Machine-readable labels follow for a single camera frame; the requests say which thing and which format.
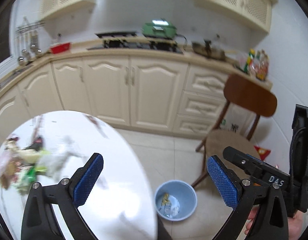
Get green snack wrapper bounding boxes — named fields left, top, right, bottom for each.
left=15, top=166, right=37, bottom=193

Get black gold snack wrapper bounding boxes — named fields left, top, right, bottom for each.
left=27, top=136, right=44, bottom=152

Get green white milk carton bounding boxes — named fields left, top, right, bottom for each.
left=159, top=193, right=180, bottom=218

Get brown round food scrap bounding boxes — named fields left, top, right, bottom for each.
left=0, top=161, right=16, bottom=190

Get clear plastic bag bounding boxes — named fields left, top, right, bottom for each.
left=0, top=150, right=13, bottom=177

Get blue trash bin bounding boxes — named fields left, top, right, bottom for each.
left=154, top=180, right=198, bottom=222

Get person's right hand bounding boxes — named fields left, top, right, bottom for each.
left=245, top=204, right=308, bottom=239

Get round white marble table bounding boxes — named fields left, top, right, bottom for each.
left=0, top=111, right=157, bottom=239

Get red packet on floor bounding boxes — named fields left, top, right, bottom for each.
left=254, top=145, right=271, bottom=161

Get white shopping bag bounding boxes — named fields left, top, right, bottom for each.
left=220, top=104, right=256, bottom=137

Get wooden chair with beige seat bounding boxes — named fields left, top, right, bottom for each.
left=191, top=74, right=277, bottom=188

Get cream lower cabinets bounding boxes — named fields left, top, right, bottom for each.
left=0, top=49, right=238, bottom=145

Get condiment bottles group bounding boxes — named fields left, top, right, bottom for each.
left=237, top=49, right=269, bottom=81

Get red plastic basin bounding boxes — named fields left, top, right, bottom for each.
left=50, top=42, right=71, bottom=54

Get wok pan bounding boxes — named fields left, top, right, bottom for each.
left=191, top=40, right=237, bottom=61

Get hanging utensil rack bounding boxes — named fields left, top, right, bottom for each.
left=16, top=16, right=45, bottom=67

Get green electric cooker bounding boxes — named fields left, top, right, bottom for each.
left=142, top=19, right=177, bottom=40

